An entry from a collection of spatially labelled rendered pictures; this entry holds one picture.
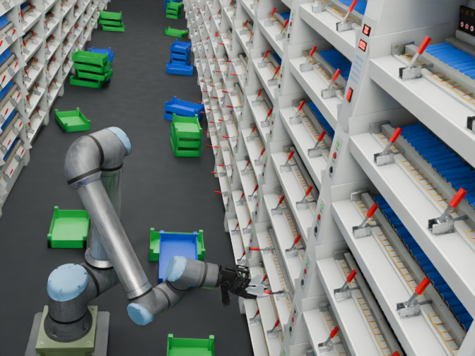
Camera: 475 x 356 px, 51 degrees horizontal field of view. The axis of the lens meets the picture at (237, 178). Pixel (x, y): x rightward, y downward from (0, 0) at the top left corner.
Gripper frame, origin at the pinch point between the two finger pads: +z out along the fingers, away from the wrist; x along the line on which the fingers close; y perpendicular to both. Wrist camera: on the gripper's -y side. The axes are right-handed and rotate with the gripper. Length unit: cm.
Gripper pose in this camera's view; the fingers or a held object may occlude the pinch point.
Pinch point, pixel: (264, 292)
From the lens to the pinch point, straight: 190.0
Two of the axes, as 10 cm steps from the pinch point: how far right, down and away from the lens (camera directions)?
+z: 9.2, 2.6, 2.8
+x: -1.3, -4.8, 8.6
